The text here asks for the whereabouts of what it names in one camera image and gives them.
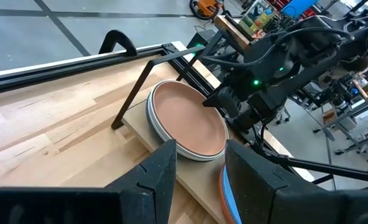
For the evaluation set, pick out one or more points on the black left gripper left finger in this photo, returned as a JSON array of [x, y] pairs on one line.
[[162, 174]]

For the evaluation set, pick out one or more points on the office chair base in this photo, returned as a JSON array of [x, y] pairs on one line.
[[283, 115]]

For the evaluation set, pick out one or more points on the blue plate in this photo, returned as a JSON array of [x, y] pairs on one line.
[[230, 199]]

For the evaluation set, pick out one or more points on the orange shop vacuum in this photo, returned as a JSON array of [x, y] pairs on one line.
[[207, 6]]

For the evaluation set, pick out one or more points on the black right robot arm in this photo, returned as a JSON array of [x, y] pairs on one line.
[[327, 46]]

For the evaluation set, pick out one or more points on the colourful printed box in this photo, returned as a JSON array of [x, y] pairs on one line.
[[257, 17]]

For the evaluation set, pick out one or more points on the wooden shelf with black frame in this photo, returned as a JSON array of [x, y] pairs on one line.
[[199, 183]]

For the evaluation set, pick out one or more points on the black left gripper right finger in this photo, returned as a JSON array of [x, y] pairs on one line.
[[252, 183]]

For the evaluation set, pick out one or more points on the black box with green light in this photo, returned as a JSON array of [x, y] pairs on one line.
[[202, 37]]

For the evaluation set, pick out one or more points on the orange plate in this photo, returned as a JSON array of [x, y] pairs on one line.
[[187, 118]]

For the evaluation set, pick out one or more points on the black curved bracket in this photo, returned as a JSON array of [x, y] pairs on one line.
[[118, 37]]

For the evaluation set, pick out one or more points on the blue plastic bin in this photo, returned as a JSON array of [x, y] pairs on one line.
[[299, 7]]

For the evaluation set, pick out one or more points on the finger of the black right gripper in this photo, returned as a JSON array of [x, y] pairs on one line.
[[222, 99]]

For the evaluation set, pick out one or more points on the wooden workbench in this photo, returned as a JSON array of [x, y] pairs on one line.
[[233, 34]]

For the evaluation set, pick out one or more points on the small brown cardboard box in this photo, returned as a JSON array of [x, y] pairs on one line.
[[329, 116]]

